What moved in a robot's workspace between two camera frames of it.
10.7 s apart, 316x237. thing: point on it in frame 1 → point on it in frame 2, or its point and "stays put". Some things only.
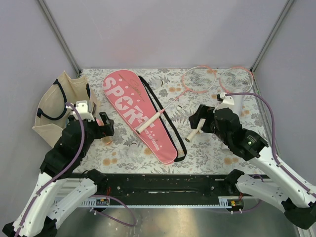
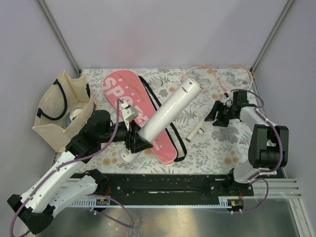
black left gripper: x=108 y=128 → x=137 y=144
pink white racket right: x=235 y=79 stays put
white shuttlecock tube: x=237 y=107 → x=171 y=108
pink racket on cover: x=198 y=79 stays put
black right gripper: x=204 y=111 → x=217 y=105
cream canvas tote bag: x=52 y=112 stays put
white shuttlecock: x=156 y=83 stays put
